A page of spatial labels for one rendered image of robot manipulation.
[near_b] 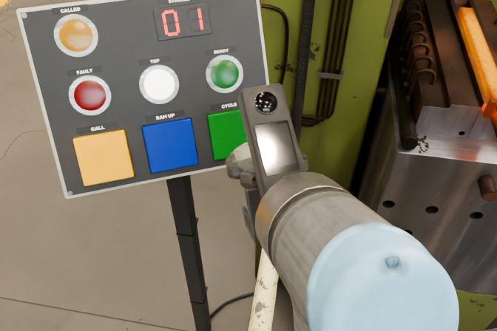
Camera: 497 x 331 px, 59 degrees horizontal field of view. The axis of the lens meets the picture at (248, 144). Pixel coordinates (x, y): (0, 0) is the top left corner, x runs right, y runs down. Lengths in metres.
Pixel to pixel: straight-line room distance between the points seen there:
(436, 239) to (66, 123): 0.78
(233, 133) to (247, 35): 0.15
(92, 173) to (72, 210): 1.30
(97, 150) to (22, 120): 1.85
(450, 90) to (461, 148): 0.11
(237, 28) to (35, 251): 1.44
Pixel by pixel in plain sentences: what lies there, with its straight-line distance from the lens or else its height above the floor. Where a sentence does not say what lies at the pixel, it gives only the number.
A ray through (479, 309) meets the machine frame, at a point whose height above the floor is 0.40.
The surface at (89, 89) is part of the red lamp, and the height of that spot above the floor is 1.10.
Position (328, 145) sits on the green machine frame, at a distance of 1.11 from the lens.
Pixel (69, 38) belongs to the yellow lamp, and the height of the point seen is 1.16.
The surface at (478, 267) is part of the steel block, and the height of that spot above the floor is 0.59.
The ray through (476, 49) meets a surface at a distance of 1.00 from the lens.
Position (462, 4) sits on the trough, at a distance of 1.22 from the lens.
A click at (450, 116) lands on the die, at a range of 0.88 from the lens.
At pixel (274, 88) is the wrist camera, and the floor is 1.21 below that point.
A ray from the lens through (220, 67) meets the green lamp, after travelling 0.68.
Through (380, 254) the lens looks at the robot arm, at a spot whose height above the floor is 1.26.
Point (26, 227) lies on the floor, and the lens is 2.02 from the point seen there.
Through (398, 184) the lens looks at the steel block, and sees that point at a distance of 0.91.
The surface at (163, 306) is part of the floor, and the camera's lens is 1.67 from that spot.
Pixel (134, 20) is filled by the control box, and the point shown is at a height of 1.17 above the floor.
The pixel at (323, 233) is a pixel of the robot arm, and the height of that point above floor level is 1.24.
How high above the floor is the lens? 1.49
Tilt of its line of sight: 45 degrees down
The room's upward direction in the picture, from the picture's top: straight up
